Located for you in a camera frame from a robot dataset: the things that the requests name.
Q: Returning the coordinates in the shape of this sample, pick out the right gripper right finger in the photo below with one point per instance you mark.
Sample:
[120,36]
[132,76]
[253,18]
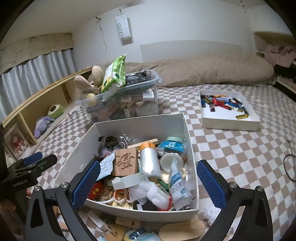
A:
[255,223]

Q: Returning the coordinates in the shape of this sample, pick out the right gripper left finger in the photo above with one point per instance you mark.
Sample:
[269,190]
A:
[41,223]

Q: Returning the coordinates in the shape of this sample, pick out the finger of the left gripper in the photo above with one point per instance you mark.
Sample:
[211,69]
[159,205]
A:
[32,159]

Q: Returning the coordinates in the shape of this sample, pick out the carved wooden plaque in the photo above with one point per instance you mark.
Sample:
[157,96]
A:
[125,162]

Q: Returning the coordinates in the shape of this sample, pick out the wooden headboard shelf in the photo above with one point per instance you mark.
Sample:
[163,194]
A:
[63,92]

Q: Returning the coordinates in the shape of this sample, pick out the purple plush toy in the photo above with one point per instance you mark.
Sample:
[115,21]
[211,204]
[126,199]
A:
[41,125]

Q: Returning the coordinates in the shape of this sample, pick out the avocado plush toy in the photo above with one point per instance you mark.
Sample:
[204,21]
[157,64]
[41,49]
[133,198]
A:
[55,111]

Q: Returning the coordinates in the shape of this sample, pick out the leaf-shaped wooden piece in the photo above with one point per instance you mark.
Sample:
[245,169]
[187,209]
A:
[186,230]

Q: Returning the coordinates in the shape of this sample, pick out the red gift packet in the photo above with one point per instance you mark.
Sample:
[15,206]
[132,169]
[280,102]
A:
[97,188]

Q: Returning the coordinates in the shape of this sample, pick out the checkered bed sheet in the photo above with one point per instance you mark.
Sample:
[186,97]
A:
[248,158]

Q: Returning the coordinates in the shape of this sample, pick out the blue white mask packet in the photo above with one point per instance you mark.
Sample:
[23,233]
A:
[106,166]

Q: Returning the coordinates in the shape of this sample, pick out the black hair claw clip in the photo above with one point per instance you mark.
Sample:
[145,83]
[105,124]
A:
[109,141]

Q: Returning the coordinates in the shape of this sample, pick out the white long slim box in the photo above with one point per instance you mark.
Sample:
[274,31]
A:
[128,181]

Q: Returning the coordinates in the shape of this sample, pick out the beige knitted slipper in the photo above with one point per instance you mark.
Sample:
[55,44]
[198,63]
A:
[94,81]

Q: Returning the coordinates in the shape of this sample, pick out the white cardboard shoe box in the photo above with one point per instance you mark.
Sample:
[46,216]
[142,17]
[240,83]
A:
[142,128]

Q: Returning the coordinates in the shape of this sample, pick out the green dotted wipes pack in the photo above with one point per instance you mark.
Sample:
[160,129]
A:
[114,78]

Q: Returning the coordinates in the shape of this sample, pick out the clear plastic storage bin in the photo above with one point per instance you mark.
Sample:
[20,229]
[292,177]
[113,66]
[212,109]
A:
[138,98]

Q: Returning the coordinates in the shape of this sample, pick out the beige fluffy blanket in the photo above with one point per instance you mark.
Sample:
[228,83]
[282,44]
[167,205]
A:
[247,70]

